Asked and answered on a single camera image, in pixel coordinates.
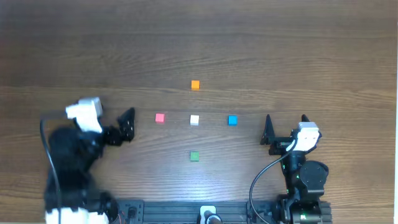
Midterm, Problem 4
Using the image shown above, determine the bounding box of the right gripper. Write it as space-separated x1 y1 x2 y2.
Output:
260 113 312 156

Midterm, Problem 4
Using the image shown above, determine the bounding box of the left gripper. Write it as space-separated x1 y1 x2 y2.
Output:
102 107 136 147

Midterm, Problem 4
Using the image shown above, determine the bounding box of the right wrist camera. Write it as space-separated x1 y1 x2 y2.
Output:
290 121 322 152

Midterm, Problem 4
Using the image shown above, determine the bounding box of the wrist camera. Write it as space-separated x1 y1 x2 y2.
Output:
65 96 104 134
290 121 322 152

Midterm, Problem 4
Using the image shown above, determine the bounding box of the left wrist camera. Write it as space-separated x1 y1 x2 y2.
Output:
65 96 104 134

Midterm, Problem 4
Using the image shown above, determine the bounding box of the black cable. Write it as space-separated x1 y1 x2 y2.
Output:
248 139 298 224
39 110 63 218

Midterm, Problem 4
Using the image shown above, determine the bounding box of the mounting rail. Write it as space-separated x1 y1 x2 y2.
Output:
108 200 333 224

